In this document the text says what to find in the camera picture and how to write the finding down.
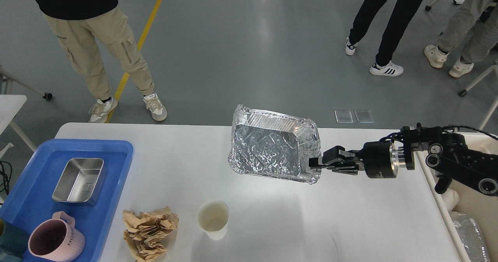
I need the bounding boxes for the foil tray inside bin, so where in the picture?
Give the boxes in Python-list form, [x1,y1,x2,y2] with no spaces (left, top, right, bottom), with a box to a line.
[449,211,491,262]

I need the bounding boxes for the brown paper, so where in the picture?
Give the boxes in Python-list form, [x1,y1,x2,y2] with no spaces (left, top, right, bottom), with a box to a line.
[122,206,179,262]

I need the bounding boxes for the person in black sweater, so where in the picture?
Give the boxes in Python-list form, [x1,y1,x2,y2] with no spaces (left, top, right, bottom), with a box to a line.
[34,0,167,123]

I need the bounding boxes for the beige plastic bin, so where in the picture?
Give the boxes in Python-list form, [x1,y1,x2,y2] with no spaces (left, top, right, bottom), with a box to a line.
[414,132,498,262]

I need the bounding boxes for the aluminium foil tray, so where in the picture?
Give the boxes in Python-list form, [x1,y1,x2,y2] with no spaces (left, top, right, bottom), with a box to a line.
[228,104,321,184]

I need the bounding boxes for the person in grey trousers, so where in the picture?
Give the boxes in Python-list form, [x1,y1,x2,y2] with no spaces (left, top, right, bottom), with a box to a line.
[424,0,498,78]

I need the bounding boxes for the stainless steel rectangular container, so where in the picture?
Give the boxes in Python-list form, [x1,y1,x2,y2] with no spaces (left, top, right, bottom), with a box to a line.
[52,158,107,205]

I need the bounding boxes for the white paper cup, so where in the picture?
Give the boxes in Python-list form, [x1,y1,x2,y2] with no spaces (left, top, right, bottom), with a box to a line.
[197,200,230,240]

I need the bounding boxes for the teal object at corner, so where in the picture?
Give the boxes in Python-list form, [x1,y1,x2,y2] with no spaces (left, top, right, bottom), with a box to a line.
[0,219,30,262]

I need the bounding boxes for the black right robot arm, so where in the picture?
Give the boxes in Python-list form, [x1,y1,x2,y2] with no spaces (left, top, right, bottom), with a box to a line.
[308,123,498,197]

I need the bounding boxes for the white cup inside bin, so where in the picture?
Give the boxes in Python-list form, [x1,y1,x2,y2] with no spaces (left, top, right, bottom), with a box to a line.
[441,188,459,212]

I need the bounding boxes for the blue plastic tray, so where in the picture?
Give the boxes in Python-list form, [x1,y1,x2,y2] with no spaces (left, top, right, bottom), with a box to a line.
[0,139,133,262]

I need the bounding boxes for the person in black trousers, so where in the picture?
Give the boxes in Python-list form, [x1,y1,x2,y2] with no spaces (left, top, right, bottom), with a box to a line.
[345,0,423,76]

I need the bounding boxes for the white side table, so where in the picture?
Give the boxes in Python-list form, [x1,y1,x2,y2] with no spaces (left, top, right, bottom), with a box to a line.
[0,95,37,152]

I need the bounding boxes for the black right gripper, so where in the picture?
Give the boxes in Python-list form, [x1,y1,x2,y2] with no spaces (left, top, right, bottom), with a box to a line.
[309,140,415,179]

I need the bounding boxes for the pink ribbed mug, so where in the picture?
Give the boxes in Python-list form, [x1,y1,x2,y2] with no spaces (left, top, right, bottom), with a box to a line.
[28,211,86,262]

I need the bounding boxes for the white chair frame right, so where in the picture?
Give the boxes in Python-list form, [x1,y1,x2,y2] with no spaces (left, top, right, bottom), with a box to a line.
[457,60,498,130]

